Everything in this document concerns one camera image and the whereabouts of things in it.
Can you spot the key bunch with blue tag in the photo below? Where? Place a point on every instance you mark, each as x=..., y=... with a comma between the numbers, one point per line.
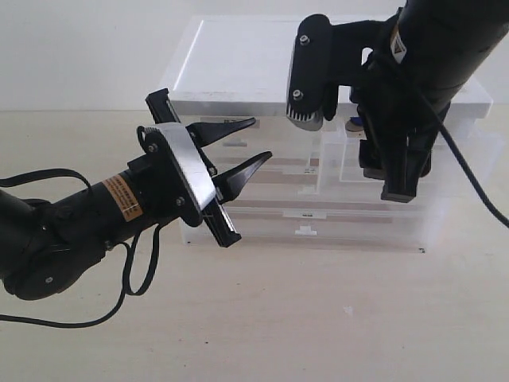
x=354, y=124

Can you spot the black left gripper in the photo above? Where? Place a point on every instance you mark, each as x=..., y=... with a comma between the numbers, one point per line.
x=177, y=195

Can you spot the white plastic drawer cabinet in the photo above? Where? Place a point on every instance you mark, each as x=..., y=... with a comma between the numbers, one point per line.
x=235, y=67

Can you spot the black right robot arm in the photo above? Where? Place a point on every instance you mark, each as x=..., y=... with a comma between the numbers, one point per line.
x=402, y=74

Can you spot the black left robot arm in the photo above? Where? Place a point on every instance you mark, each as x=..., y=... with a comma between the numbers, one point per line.
x=46, y=246

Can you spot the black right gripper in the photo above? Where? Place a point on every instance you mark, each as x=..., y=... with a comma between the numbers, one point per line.
x=393, y=154

